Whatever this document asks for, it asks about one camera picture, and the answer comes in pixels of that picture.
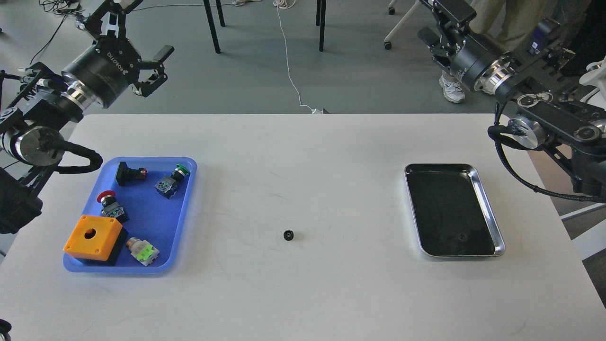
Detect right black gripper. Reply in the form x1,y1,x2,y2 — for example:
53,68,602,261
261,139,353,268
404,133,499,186
418,0,514,93

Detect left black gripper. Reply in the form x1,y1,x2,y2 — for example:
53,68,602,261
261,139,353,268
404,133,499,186
62,0,175,108

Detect small black gear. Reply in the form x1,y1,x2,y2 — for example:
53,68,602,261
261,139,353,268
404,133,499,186
453,233,468,243
282,230,294,241

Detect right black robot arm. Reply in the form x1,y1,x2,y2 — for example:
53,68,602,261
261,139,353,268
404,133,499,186
418,0,605,203

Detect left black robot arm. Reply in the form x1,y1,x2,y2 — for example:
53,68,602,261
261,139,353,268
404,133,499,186
0,0,175,234

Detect person in khaki trousers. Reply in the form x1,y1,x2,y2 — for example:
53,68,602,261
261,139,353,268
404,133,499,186
438,0,588,104

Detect white rolling chair base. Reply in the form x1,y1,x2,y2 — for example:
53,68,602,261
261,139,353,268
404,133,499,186
383,0,421,50

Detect black table leg left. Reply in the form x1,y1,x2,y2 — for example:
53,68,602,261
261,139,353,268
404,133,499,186
203,0,226,54

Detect black table leg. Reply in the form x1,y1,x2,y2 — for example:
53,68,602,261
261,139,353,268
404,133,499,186
315,0,327,52
203,0,226,54

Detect black table leg right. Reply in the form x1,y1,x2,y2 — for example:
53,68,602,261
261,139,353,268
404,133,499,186
315,0,327,52

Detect blue plastic tray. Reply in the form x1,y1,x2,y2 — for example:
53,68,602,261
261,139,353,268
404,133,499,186
63,157,197,275

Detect red mushroom push button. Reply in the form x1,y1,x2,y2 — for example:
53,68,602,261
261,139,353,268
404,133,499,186
97,190,129,223

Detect silver metal tray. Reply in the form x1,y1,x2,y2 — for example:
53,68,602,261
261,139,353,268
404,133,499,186
405,163,506,259

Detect orange black button box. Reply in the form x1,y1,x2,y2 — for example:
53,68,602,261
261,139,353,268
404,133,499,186
63,215,128,266

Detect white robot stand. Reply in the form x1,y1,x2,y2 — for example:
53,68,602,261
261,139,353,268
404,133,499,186
560,59,606,260

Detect black floor cable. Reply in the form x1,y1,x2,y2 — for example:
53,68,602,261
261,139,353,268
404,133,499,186
28,0,114,67

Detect black selector switch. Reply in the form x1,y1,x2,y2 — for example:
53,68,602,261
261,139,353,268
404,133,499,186
115,161,148,187

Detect green push button switch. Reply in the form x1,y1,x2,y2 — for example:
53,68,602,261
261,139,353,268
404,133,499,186
154,164,190,199

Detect white floor cable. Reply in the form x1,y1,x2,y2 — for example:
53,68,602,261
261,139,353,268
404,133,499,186
273,0,328,114

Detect clear green indicator switch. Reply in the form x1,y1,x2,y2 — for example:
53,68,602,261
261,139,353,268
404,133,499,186
126,237,160,266

